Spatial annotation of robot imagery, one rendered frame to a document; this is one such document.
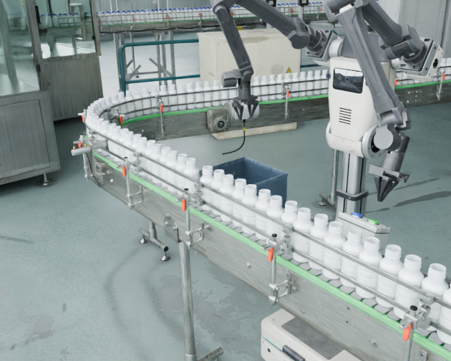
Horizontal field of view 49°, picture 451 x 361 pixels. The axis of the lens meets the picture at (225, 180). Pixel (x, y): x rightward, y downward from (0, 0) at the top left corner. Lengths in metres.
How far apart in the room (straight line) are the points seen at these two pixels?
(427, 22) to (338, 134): 5.85
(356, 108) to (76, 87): 5.32
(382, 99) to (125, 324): 2.01
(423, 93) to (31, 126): 3.33
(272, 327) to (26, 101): 3.09
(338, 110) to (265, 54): 3.95
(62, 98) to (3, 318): 4.12
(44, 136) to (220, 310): 2.56
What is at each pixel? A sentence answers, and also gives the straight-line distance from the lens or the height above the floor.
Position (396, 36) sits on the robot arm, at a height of 1.62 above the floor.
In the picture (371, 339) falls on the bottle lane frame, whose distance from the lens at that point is 1.43.
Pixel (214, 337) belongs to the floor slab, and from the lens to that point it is 2.81.
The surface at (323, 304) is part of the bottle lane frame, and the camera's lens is 1.49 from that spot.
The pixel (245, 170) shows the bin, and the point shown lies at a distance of 2.56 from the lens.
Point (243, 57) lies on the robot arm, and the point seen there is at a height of 1.50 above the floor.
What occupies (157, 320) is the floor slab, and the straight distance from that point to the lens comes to 2.96.
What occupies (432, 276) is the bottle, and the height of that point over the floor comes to 1.15.
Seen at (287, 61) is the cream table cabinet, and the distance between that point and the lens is 6.09.
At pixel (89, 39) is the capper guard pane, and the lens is 6.95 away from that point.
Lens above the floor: 1.81
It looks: 22 degrees down
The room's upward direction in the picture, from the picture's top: 1 degrees counter-clockwise
